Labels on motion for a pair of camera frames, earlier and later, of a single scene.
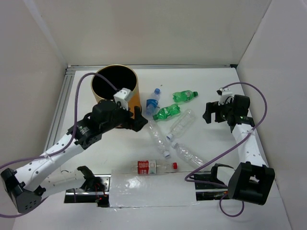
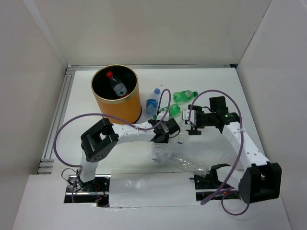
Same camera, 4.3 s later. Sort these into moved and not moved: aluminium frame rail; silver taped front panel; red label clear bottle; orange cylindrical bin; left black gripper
Moved: left black gripper; red label clear bottle
Not moved: orange cylindrical bin; silver taped front panel; aluminium frame rail
